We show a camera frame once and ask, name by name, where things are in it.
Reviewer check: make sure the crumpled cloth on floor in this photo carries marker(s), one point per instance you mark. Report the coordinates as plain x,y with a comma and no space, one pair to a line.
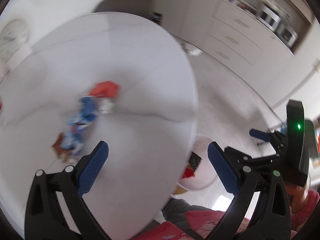
190,49

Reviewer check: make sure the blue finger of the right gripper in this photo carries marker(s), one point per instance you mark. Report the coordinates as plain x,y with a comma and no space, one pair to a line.
264,136
236,158

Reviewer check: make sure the blue paper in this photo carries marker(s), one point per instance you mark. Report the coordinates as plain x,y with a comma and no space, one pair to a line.
89,108

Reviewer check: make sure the white plastic trash bin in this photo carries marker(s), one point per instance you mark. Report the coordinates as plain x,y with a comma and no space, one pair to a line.
205,174

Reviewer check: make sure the red torn cardboard sheet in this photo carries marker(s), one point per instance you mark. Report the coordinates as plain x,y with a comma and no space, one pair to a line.
188,173

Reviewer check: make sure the blue white printed wrapper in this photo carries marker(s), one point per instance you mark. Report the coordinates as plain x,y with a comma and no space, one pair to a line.
73,135

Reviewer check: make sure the grey paper ball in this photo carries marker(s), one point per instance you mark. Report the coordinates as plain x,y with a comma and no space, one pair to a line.
106,106

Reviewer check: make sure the red paper box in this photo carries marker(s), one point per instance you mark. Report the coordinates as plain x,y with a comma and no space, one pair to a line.
106,89

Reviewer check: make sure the pink patterned jacket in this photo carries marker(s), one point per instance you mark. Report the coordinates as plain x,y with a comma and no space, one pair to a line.
201,223

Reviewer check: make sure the white round wall clock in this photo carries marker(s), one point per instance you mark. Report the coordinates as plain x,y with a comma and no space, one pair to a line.
13,36

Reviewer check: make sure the brown snack wrapper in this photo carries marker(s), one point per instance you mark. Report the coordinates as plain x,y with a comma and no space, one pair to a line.
60,152

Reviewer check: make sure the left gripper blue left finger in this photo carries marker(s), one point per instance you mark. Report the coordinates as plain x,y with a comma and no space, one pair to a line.
44,218

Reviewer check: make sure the grey chair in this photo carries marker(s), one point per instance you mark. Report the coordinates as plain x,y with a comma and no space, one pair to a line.
142,8

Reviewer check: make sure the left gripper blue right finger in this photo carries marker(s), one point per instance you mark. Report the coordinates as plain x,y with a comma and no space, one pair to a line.
225,169

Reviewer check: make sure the person legs grey trousers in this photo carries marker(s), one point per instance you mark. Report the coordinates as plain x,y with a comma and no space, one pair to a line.
174,211

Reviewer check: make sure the beige cabinet wall unit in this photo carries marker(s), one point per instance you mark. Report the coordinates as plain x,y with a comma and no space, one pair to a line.
273,45

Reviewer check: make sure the person right hand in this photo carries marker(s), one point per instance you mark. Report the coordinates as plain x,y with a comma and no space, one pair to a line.
299,196

